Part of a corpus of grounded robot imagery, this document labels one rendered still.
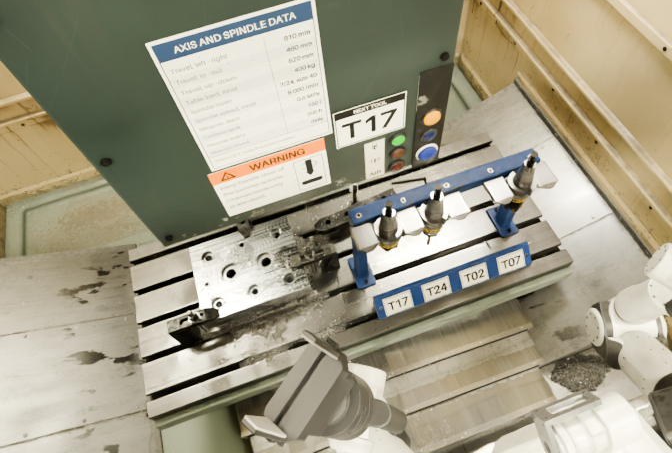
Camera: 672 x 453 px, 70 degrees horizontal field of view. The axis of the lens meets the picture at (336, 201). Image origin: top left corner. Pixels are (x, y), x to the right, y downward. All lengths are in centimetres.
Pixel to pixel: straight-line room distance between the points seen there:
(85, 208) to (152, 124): 166
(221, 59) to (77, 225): 172
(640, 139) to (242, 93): 117
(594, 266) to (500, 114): 62
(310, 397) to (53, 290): 138
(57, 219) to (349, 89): 179
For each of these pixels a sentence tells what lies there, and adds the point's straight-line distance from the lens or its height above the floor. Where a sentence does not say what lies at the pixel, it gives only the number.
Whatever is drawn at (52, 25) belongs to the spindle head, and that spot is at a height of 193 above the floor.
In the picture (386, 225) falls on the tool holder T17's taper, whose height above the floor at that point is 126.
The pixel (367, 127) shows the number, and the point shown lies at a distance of 64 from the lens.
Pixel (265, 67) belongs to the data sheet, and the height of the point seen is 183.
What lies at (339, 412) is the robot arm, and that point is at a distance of 65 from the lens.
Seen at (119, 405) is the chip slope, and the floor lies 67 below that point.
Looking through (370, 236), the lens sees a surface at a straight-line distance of 107.
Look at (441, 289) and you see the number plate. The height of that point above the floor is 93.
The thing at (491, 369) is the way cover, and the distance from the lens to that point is 151.
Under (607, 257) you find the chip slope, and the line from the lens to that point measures 164.
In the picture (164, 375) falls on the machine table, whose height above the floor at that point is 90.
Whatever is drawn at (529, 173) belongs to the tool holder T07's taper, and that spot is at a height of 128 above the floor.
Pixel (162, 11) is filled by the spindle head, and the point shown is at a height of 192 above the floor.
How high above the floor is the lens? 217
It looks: 58 degrees down
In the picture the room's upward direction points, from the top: 9 degrees counter-clockwise
